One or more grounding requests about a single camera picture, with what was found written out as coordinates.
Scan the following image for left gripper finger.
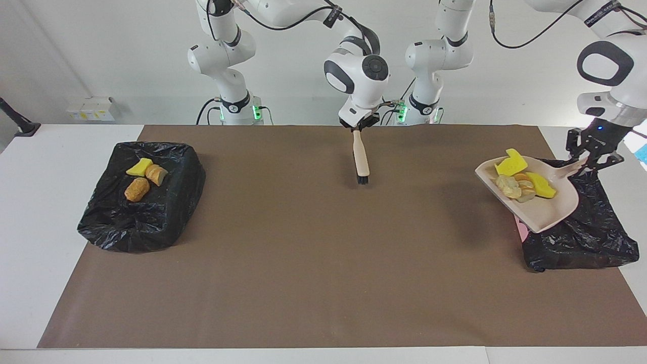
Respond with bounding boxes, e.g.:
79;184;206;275
565;128;589;162
589;149;625;175

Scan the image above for beige hand brush black bristles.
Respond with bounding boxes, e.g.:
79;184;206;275
352;129;371;184

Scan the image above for dimpled yellow sponge scrap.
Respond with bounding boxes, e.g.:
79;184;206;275
526;172;557;199

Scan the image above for orange striped sponge scrap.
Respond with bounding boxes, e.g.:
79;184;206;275
513;173;536;203

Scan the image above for notched yellow sponge scrap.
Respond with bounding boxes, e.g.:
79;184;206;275
494;148;528;176

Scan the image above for beige plastic dustpan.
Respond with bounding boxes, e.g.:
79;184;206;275
475;156;589;234

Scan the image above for pale beige sponge scrap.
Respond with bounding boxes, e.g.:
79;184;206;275
495;174;522;199

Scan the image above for pale green-yellow sponge scrap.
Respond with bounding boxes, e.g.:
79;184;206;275
145;164;169;187

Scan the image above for plain bright yellow sponge scrap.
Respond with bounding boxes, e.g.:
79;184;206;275
125;158;153;177

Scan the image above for brown oval sponge scrap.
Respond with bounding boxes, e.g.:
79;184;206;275
124;177;151;202

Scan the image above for black bag-lined pink bin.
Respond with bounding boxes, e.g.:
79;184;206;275
505;157;640;272

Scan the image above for brown paper table mat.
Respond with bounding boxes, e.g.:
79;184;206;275
37;125;647;349

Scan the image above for white power strip box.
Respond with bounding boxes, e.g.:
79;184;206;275
67;97;116;122

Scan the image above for black left base cable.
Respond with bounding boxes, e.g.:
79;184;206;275
382;99;407;126

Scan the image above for black base cable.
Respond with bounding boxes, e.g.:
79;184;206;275
196;98;223;125
382;99;407;126

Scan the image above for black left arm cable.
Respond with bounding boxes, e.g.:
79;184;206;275
488;0;647;50

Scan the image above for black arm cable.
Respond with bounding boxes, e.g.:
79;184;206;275
230;0;339;32
488;0;647;50

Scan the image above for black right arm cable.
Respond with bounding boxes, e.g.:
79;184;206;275
230;0;339;32

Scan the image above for black right base cable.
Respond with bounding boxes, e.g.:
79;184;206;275
196;98;223;125

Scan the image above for black camera stand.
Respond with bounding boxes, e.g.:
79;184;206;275
0;96;42;138

